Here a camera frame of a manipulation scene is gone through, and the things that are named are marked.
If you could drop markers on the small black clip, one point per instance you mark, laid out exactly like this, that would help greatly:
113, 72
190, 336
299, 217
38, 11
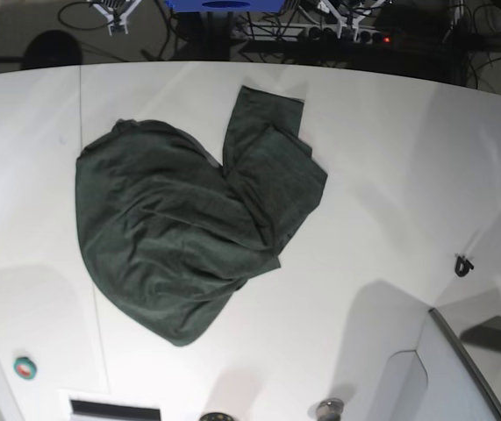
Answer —
463, 265

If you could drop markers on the dark round stool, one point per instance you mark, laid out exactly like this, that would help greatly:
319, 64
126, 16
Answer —
51, 49

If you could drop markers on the blue box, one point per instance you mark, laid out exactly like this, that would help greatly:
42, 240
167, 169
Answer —
225, 5

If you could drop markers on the black round dial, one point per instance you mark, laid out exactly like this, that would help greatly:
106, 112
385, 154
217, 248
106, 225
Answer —
216, 416

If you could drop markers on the black power strip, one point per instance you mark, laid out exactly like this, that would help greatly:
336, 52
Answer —
362, 35

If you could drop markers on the dark green t-shirt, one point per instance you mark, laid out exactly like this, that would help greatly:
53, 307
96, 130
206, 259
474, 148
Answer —
168, 233

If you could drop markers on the round metal knob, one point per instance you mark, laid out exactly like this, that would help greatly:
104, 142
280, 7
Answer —
329, 409

